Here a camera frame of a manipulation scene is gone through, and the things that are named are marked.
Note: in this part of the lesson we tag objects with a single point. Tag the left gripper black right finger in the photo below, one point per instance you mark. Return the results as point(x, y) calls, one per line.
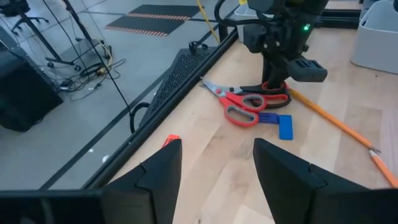
point(295, 193)

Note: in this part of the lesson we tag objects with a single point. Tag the black mesh computer case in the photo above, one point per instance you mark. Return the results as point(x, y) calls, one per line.
point(180, 71)

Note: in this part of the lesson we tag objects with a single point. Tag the light blue eraser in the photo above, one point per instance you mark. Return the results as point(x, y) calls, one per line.
point(286, 127)

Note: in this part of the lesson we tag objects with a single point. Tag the black mat with hazard stripes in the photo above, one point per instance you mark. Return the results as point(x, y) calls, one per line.
point(168, 11)
point(146, 25)

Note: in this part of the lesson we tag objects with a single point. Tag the black equipment case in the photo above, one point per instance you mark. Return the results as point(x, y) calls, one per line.
point(25, 93)

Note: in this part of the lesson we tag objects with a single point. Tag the black rolling stand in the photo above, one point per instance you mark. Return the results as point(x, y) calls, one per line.
point(40, 36)

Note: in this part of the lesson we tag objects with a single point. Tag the yellow tag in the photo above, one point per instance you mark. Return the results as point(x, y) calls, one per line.
point(243, 2)

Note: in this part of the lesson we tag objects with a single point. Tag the orange-red eraser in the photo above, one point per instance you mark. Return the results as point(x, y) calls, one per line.
point(170, 140)

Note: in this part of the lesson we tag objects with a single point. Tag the black aluminium table frame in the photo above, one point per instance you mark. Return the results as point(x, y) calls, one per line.
point(119, 158)

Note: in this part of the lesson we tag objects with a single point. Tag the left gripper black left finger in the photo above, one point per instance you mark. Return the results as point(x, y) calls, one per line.
point(149, 193)

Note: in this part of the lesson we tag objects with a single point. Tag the orange pencil with pink eraser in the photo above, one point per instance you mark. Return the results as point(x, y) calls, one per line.
point(384, 168)
point(329, 117)

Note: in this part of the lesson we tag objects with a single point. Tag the dark blue eraser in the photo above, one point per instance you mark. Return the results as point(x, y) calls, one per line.
point(269, 118)

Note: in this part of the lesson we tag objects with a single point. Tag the black office chair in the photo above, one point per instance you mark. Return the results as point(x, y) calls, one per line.
point(12, 6)

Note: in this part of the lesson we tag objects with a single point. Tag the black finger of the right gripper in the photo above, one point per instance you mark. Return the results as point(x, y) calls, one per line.
point(268, 71)
point(280, 74)

